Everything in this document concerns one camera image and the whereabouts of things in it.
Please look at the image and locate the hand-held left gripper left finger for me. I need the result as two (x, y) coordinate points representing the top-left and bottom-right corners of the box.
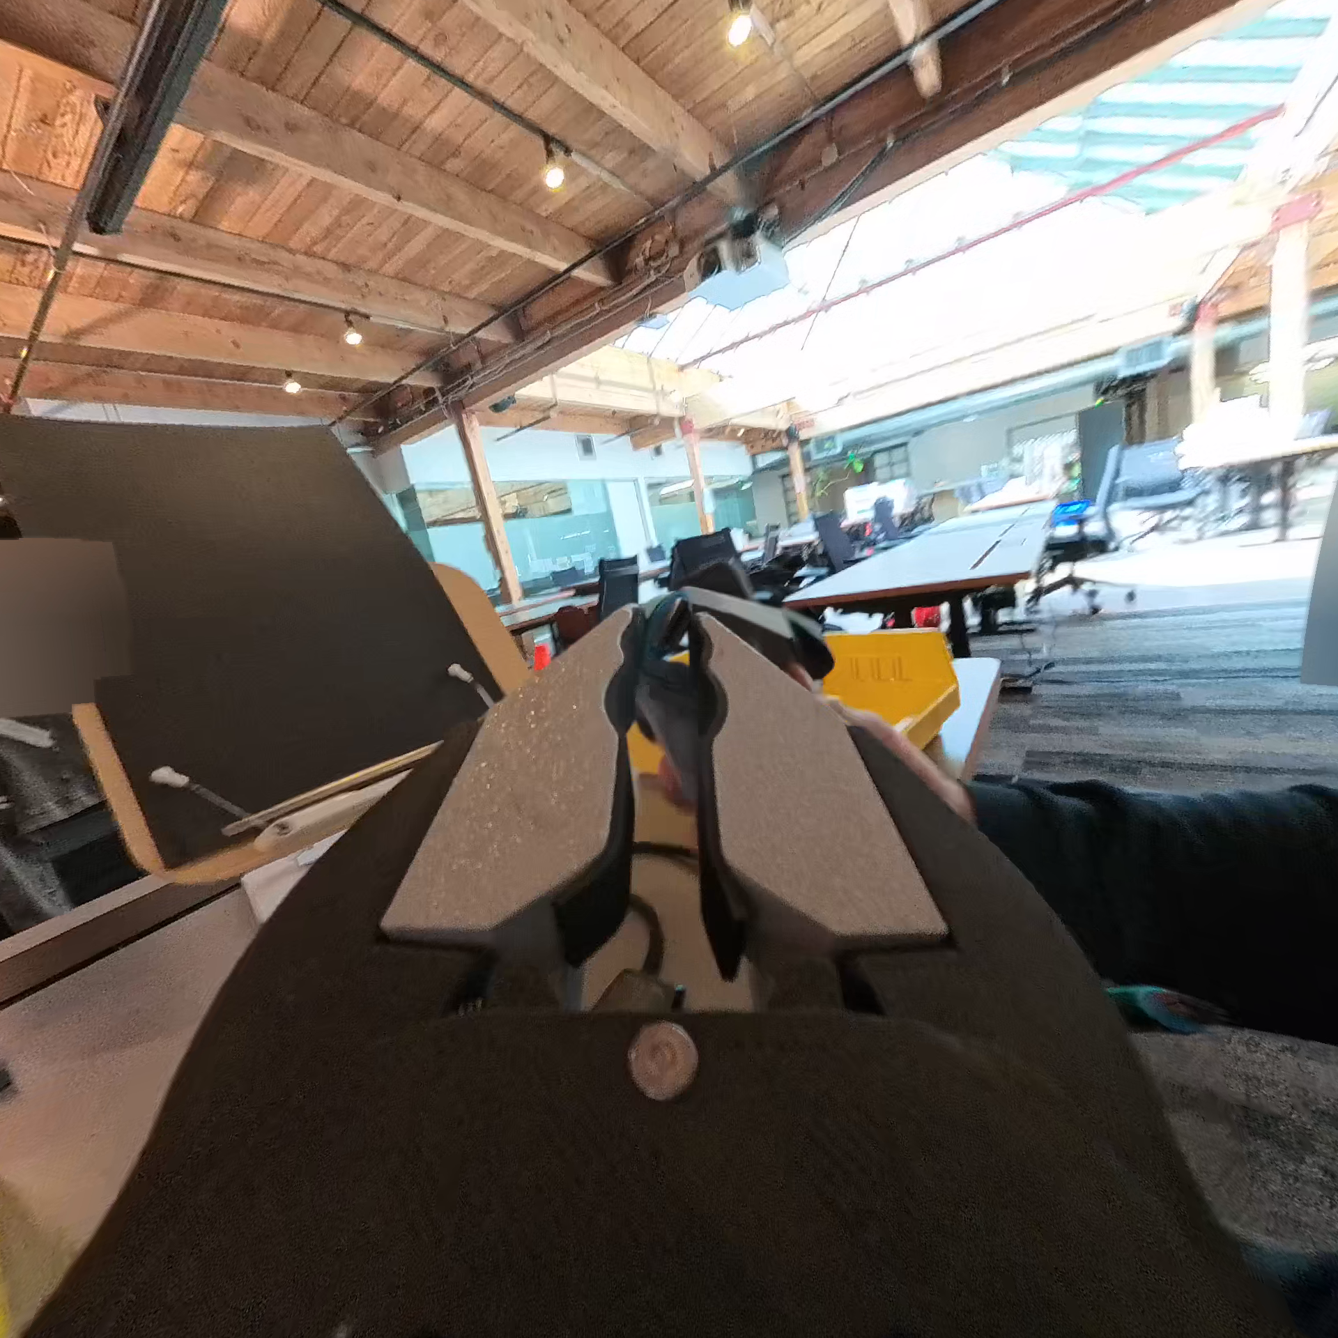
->
(379, 606), (642, 965)

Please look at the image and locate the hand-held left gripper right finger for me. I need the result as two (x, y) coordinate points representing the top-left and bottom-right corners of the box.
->
(691, 611), (951, 981)

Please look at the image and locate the yellow plastic bin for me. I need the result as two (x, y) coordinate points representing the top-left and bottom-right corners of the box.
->
(624, 627), (960, 777)

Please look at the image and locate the person's right forearm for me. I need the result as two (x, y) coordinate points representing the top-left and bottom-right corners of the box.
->
(963, 779), (1338, 1046)

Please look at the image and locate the person's right hand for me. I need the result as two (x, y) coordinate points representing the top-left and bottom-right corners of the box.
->
(809, 669), (978, 829)

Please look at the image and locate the long white office table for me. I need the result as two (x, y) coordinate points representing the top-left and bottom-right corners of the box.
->
(782, 500), (1059, 634)

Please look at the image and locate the white board stand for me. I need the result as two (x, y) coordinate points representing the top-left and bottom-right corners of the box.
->
(221, 740), (446, 853)

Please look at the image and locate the grey office chair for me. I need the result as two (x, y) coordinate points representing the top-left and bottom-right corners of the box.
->
(1029, 444), (1140, 618)

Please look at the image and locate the ceiling mounted device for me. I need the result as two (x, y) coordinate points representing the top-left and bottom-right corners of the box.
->
(689, 208), (791, 312)

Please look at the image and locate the black ceiling rail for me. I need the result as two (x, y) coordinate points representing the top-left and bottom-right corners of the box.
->
(86, 0), (231, 235)

